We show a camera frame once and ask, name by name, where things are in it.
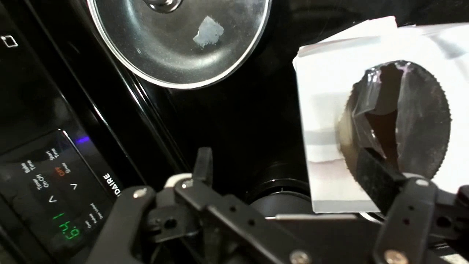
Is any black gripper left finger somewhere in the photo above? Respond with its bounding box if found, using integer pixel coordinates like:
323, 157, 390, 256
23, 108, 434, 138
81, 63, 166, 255
87, 145, 314, 264

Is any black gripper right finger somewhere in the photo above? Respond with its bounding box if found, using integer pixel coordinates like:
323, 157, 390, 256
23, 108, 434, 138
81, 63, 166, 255
355, 145, 469, 264

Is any white tissue box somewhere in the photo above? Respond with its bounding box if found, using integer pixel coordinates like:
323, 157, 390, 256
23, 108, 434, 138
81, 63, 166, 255
322, 14, 469, 48
292, 23, 469, 215

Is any black electric stove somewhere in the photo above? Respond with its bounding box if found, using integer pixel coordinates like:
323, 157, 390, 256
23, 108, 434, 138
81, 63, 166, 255
0, 0, 469, 264

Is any white paper scrap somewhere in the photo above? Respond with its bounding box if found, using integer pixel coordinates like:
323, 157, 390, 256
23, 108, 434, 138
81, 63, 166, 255
193, 14, 226, 48

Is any steel saucepan with grey handle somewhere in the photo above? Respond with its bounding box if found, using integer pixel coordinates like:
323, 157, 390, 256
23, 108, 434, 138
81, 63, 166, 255
87, 0, 273, 91

